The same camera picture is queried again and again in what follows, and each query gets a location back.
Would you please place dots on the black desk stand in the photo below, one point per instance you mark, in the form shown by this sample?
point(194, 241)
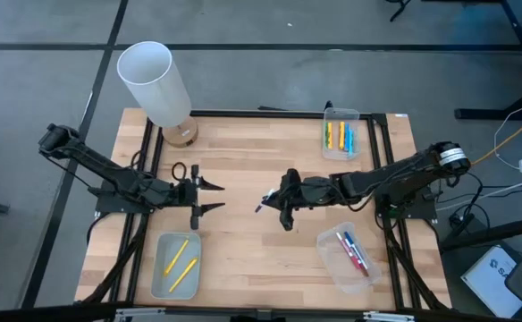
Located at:
point(489, 114)

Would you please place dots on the white box with logo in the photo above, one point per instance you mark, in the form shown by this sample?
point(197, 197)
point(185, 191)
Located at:
point(489, 279)

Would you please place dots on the green marker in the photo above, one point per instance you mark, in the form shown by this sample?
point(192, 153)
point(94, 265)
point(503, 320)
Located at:
point(326, 134)

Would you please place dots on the large clear plastic bin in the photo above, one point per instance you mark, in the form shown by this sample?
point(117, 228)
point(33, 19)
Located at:
point(332, 264)

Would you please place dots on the light blue marker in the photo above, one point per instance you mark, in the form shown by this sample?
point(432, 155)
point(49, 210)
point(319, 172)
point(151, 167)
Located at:
point(347, 138)

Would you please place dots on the black desk foot bar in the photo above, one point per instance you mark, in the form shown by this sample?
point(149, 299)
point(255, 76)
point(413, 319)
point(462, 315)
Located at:
point(489, 234)

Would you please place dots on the thin yellow marker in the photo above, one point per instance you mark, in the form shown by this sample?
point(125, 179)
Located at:
point(183, 274)
point(176, 258)

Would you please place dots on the grey plastic bin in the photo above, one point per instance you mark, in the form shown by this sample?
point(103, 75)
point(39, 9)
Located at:
point(162, 286)

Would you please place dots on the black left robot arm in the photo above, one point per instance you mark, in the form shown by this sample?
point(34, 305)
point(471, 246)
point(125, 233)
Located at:
point(104, 167)

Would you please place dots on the black crossbar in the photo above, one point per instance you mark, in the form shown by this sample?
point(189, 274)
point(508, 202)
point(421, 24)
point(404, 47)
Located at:
point(42, 314)

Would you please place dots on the maroon pen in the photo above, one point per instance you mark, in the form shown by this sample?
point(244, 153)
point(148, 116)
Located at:
point(366, 272)

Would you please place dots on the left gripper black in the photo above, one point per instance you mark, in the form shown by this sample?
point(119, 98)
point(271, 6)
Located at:
point(182, 192)

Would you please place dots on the dark blue pen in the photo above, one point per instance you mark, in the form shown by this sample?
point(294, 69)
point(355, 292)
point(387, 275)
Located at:
point(354, 246)

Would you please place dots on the blue and white pen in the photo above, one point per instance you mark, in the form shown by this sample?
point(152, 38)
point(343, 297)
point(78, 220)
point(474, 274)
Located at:
point(259, 207)

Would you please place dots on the black clamp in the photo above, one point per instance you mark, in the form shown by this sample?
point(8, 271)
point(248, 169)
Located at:
point(329, 107)

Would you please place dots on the black aluminium table frame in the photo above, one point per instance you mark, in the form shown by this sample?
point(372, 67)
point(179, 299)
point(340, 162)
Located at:
point(265, 114)

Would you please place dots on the silver metal bracket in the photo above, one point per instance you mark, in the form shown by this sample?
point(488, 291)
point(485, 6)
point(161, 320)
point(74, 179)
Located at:
point(140, 315)
point(388, 316)

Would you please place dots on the small clear plastic box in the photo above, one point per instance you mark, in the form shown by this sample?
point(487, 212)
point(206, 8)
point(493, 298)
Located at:
point(336, 134)

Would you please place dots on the teal marker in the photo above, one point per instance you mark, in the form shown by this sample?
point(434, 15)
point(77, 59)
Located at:
point(351, 143)

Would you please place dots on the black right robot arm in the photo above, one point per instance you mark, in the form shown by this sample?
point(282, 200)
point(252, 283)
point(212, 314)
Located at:
point(399, 179)

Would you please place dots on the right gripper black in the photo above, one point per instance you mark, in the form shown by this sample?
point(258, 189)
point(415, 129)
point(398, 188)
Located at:
point(314, 192)

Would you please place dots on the thick yellow highlighter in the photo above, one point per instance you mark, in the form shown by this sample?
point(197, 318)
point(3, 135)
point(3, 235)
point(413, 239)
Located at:
point(330, 135)
point(342, 135)

